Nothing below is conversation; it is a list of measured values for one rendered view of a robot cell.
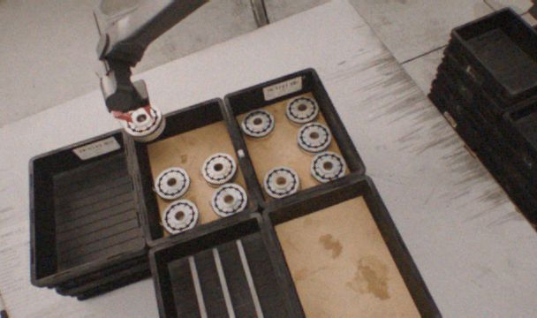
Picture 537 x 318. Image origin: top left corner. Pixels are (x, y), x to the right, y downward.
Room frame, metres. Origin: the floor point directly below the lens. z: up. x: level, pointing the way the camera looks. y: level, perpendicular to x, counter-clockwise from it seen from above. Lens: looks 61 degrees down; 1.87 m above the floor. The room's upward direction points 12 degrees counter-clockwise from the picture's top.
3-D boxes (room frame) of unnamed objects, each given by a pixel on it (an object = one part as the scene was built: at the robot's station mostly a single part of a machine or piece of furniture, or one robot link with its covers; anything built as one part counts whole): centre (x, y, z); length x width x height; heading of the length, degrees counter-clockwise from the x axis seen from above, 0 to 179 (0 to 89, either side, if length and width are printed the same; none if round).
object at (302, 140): (0.63, -0.14, 0.86); 0.10 x 0.10 x 0.01
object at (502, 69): (1.03, -1.05, 0.37); 0.40 x 0.30 x 0.45; 13
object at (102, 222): (0.54, 0.52, 0.87); 0.40 x 0.30 x 0.11; 8
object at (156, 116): (0.68, 0.31, 1.04); 0.10 x 0.10 x 0.01
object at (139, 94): (0.68, 0.31, 1.17); 0.10 x 0.07 x 0.07; 98
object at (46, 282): (0.54, 0.52, 0.92); 0.40 x 0.30 x 0.02; 8
